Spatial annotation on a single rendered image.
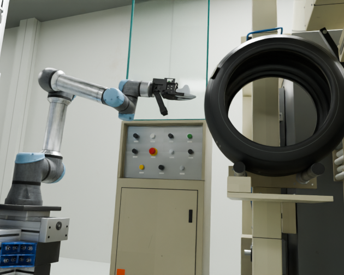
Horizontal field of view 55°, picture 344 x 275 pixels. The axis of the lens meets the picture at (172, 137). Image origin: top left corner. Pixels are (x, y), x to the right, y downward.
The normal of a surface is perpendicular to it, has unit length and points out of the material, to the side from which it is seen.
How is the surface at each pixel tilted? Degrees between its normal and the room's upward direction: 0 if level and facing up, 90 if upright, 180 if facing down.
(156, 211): 90
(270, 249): 90
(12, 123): 90
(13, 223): 90
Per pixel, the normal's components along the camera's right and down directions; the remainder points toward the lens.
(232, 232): -0.36, -0.21
